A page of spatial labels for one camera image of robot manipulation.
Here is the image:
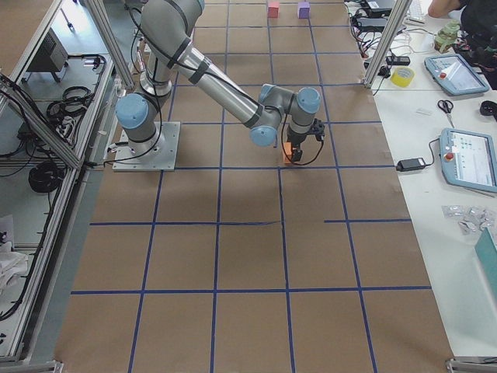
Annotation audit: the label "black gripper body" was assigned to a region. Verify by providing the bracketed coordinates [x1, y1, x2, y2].
[287, 119, 325, 148]

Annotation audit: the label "orange foam block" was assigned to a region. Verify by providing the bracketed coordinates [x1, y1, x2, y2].
[282, 142, 295, 165]

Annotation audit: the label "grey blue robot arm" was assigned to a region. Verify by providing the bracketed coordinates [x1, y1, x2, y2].
[116, 1, 325, 165]

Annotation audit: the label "yellow tape roll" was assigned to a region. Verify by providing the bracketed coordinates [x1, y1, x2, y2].
[391, 66, 415, 88]

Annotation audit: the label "black power brick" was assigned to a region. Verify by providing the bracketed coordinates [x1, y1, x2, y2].
[385, 55, 411, 66]

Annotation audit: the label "black power adapter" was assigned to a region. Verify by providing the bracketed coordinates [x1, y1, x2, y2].
[395, 158, 427, 172]

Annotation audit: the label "purple foam block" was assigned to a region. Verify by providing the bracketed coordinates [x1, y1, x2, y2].
[297, 2, 311, 19]

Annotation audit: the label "red foam block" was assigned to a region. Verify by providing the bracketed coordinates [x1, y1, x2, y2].
[267, 1, 280, 19]

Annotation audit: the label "black scissors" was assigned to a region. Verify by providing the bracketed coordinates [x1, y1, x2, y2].
[437, 99, 454, 128]

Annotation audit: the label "upper teach pendant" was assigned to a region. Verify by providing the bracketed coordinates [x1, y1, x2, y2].
[424, 54, 490, 96]

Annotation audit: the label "teach pendant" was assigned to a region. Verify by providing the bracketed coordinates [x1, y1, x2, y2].
[424, 54, 490, 96]
[439, 128, 496, 193]

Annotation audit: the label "lower teach pendant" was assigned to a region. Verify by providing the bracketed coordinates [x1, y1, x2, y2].
[439, 128, 496, 193]

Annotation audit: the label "green cup object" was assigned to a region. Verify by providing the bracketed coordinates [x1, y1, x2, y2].
[434, 20, 460, 54]

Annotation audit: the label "plastic bags of screws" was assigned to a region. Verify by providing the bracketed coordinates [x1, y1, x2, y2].
[441, 204, 496, 235]

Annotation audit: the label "person at desk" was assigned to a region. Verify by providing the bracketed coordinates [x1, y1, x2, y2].
[428, 0, 496, 85]

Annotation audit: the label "teal folder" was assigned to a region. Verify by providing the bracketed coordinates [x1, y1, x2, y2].
[474, 228, 497, 292]

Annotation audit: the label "grey control box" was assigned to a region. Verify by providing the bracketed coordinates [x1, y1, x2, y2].
[26, 29, 68, 82]

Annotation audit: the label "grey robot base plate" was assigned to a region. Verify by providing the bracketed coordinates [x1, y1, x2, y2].
[112, 121, 181, 172]

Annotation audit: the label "aluminium frame post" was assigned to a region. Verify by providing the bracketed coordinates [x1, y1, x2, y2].
[363, 0, 412, 89]

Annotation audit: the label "coiled black cables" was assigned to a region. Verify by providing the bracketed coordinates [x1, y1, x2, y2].
[46, 85, 96, 125]

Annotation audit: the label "aluminium frame cage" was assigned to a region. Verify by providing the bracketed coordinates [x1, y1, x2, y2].
[1, 1, 131, 371]

